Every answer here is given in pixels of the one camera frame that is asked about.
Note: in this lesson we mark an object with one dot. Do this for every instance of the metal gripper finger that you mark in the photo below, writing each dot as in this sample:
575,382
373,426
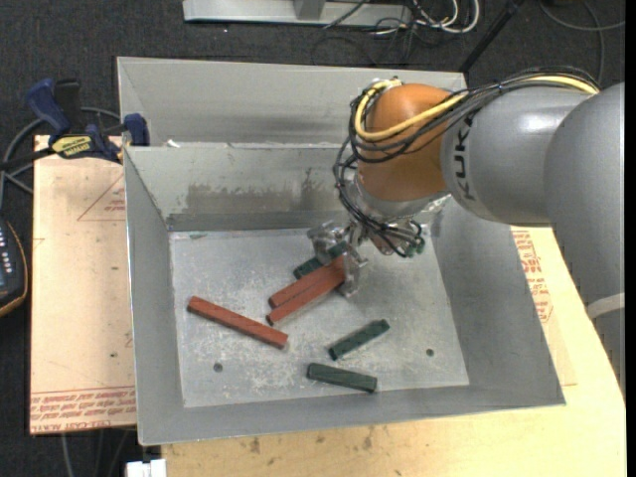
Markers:
324,240
354,273

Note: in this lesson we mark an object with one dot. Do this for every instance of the dark green flat block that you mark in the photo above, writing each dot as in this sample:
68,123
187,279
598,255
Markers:
342,377
308,267
359,339

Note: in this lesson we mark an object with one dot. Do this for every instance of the red-brown flat block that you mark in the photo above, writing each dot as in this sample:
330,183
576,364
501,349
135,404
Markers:
236,322
308,282
303,302

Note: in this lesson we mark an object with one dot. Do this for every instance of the grey metal bin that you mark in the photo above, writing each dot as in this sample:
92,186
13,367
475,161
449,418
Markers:
248,197

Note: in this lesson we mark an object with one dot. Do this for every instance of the brown cardboard board red print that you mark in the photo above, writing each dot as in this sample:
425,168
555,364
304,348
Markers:
79,276

